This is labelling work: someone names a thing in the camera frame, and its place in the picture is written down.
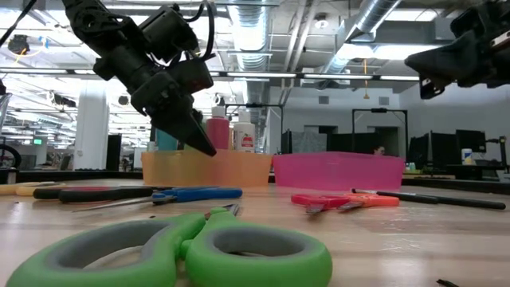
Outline translucent orange plastic tray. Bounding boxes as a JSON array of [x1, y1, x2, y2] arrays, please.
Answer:
[[141, 149, 274, 188]]

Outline pink paint bottle white cap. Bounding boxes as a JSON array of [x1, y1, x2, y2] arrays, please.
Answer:
[[206, 105, 231, 151]]

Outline black and red scissors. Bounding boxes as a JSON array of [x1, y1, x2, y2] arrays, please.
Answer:
[[32, 186, 155, 204]]

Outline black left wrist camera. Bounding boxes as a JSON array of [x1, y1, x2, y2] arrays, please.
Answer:
[[138, 4, 200, 63]]

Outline green-handled scissors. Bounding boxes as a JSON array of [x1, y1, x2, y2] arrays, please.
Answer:
[[6, 203, 334, 287]]

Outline blue-handled scissors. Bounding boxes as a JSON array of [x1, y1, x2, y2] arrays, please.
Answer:
[[71, 186, 243, 213]]

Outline orange-handled scissors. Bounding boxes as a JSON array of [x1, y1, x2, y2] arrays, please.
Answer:
[[336, 193, 401, 213]]

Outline white building pillar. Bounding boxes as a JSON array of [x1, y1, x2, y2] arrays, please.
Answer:
[[73, 81, 111, 171]]

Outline yellow-handled scissors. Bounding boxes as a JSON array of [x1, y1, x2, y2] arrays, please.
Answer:
[[0, 181, 68, 197]]

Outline silver spiral ceiling duct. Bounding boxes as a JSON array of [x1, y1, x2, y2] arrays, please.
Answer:
[[318, 0, 402, 77]]

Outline black ceiling camera yellow cable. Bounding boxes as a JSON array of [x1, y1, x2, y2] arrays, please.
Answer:
[[6, 33, 45, 57]]

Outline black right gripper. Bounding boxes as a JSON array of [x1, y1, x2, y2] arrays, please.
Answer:
[[404, 0, 510, 100]]

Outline ceiling light strip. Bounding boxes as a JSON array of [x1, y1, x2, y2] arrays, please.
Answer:
[[0, 68, 420, 81]]

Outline red-handled scissors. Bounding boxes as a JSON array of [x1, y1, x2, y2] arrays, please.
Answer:
[[290, 194, 352, 216]]

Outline silver ribbed ceiling duct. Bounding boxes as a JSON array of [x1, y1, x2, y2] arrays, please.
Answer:
[[229, 0, 274, 107]]

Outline teal paint bottle white cap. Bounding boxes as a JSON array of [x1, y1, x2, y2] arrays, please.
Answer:
[[155, 127, 179, 151]]

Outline white paint bottle apple label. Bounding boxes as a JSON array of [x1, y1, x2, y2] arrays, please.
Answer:
[[233, 109, 257, 154]]

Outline translucent pink plastic tray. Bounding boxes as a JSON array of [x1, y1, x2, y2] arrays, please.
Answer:
[[273, 151, 406, 192]]

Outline dark desk monitors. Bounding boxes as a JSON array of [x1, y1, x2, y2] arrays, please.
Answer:
[[408, 129, 487, 171]]

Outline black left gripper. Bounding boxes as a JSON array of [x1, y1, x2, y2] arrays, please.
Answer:
[[95, 43, 218, 157]]

